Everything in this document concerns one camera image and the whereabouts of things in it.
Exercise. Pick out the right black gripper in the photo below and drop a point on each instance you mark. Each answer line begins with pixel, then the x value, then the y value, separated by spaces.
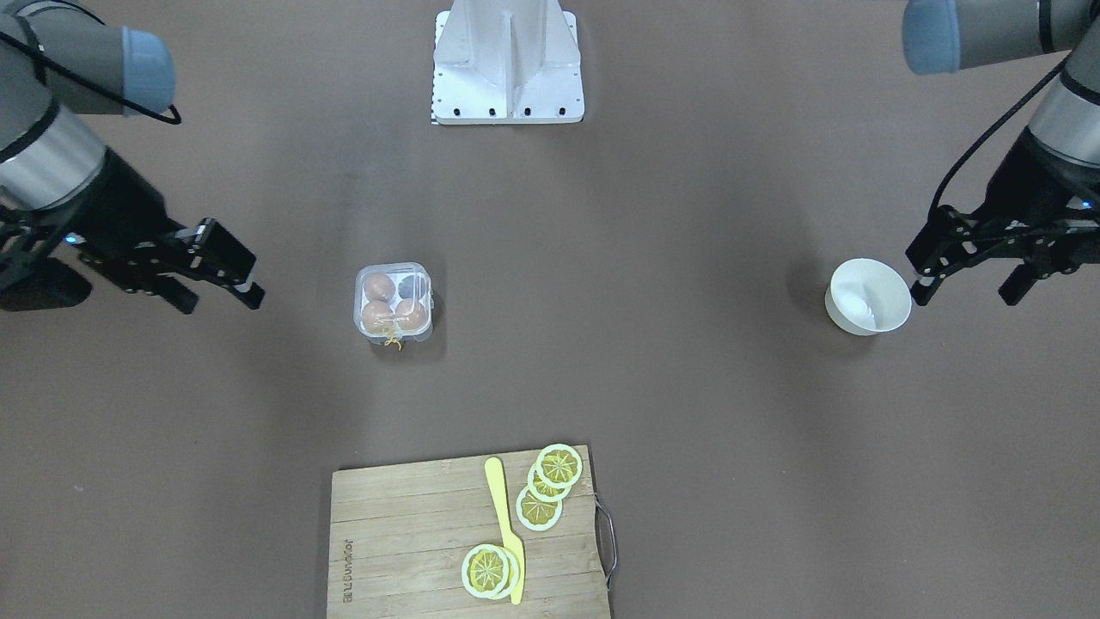
pixel 123 212

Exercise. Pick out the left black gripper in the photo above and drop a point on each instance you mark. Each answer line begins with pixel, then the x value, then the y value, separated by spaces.
pixel 1034 187

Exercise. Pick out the white ceramic bowl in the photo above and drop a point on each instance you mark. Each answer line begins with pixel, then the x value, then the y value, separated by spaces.
pixel 866 297

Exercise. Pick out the clear plastic egg box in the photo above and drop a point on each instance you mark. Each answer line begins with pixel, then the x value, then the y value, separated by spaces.
pixel 412 282

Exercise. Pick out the brown egg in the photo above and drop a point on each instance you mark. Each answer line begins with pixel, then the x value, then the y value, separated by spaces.
pixel 378 287
pixel 377 317
pixel 410 315

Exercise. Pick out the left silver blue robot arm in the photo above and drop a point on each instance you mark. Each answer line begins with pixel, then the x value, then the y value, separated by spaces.
pixel 948 37

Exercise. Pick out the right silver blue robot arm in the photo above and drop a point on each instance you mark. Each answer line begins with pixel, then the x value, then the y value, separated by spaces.
pixel 64 186

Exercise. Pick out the brown egg in box front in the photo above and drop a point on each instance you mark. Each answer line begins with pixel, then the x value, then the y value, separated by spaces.
pixel 378 287

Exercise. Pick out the wooden cutting board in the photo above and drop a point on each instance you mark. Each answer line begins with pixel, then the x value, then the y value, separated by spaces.
pixel 399 533

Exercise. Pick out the yellow plastic knife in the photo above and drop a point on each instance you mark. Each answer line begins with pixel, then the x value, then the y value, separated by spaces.
pixel 496 482

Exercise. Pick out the lemon slice middle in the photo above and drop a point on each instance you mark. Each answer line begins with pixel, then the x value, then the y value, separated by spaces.
pixel 542 491

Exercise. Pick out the lemon slice outer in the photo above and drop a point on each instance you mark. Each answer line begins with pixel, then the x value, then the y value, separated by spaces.
pixel 559 465

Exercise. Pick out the lemon slice under knife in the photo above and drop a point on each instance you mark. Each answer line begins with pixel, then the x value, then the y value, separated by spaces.
pixel 514 573

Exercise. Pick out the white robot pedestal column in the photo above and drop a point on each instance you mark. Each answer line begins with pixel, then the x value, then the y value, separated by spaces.
pixel 506 63

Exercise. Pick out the lemon slice near handle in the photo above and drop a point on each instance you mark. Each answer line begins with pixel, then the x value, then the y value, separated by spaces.
pixel 485 571

